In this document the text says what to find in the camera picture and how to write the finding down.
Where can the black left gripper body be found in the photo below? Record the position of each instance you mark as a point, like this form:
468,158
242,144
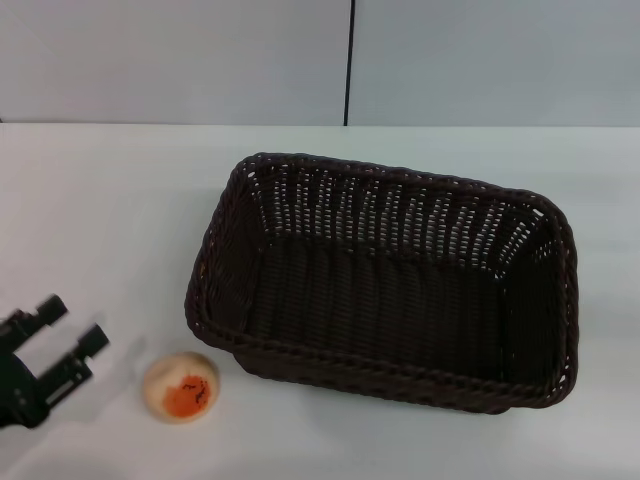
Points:
17,390

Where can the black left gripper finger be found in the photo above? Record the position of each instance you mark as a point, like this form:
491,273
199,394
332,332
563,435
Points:
75,372
47,311

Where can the black woven rectangular basket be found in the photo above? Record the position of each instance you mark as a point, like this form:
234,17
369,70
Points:
380,300

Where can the round bun with orange patch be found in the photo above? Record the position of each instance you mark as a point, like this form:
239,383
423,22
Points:
181,388

